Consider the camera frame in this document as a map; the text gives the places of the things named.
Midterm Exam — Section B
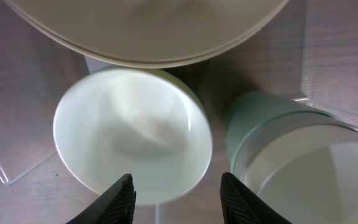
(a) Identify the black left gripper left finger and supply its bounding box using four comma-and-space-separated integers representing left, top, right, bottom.
67, 174, 136, 224

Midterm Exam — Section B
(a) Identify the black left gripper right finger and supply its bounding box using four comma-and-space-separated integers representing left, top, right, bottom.
219, 172, 291, 224

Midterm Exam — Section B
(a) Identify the grey plastic cup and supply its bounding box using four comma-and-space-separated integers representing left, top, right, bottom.
232, 113, 358, 223

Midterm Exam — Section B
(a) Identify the white small bowl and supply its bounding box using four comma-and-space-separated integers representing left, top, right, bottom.
53, 69, 213, 205

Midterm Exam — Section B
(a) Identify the mint green plastic cup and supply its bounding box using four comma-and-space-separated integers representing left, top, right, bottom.
224, 90, 341, 175

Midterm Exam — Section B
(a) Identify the beige shallow bowl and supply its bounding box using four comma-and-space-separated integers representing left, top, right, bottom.
7, 0, 287, 68

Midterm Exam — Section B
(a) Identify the clear plastic storage bin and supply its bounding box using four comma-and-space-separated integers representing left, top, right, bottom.
0, 1, 358, 223

